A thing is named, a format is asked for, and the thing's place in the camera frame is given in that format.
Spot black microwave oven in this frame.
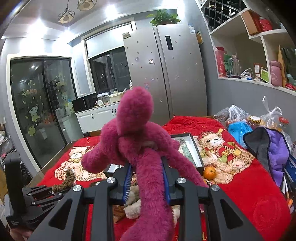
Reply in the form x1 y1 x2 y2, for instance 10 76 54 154
72 93 98 113

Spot blue plastic bag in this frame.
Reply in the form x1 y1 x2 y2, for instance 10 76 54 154
228 121 252 149

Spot pink bottle on shelf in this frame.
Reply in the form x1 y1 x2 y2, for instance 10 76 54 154
270 60 282 86

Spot cream fluffy plush toy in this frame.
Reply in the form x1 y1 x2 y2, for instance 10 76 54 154
123 185 180 225

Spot red box on shelf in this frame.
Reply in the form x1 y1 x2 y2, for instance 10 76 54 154
215 47 227 77

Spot potted green plant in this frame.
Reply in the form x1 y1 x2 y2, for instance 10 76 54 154
146 9 181 27

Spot white wall shelf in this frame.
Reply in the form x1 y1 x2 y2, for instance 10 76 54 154
196 1 295 96

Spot magenta plush toy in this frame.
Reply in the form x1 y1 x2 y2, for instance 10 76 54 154
81 87 206 240

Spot brown crochet scrunchie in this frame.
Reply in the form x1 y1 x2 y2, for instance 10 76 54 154
52 169 76 194

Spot purple grey cloth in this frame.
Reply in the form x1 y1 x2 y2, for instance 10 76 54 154
243 126 290 188

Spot white kitchen cabinet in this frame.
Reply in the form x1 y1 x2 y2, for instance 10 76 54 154
76 102 119 133

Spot silver double door refrigerator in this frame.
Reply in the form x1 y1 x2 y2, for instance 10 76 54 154
123 24 207 125

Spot clear plastic bag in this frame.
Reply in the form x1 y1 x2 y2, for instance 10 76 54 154
213 105 250 128

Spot black storage box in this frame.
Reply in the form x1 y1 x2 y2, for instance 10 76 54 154
99 128 202 183

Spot red bear print blanket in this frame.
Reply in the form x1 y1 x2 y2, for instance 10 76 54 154
37 116 291 240

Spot orange mandarin by box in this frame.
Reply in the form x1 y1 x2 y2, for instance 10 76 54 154
203 166 217 180

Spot dark glass sliding door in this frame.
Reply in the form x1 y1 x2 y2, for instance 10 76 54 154
10 57 77 168

